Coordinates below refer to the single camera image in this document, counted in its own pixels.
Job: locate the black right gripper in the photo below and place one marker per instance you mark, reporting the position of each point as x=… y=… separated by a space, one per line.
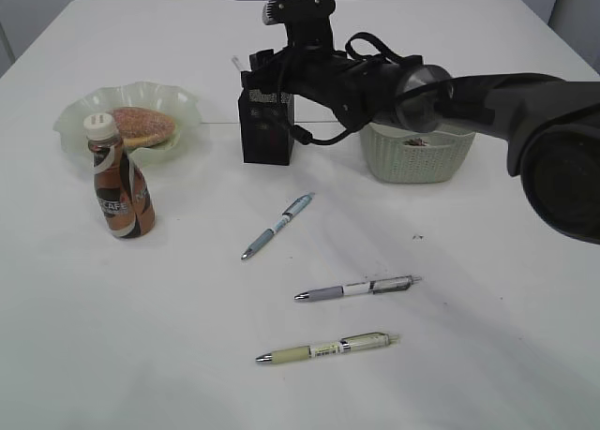
x=356 y=91

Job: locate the paper piece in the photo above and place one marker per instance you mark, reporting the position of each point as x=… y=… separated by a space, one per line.
x=417 y=142

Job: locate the blue grey ballpoint pen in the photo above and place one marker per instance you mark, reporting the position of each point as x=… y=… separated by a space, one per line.
x=286 y=217

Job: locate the clear plastic ruler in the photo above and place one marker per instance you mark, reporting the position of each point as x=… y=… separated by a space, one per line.
x=238 y=64

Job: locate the round sugared bread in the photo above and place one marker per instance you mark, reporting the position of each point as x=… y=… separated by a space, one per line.
x=140 y=127

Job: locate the brown coffee bottle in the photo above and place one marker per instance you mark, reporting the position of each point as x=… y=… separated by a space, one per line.
x=122 y=193

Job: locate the pink pencil sharpener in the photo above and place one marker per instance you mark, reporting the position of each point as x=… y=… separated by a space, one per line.
x=277 y=139

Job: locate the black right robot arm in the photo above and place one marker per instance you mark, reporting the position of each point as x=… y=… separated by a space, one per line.
x=550 y=125

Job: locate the pale green woven basket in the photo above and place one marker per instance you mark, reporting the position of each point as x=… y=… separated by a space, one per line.
x=390 y=161

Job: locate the black mesh pen holder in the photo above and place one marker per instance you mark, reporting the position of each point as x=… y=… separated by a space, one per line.
x=258 y=113

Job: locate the pale green wavy plate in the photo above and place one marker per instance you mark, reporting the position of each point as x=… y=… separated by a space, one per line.
x=172 y=101

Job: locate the beige ballpoint pen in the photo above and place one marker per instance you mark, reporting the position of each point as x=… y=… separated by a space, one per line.
x=344 y=345

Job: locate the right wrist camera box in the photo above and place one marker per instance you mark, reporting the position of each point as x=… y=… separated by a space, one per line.
x=307 y=22

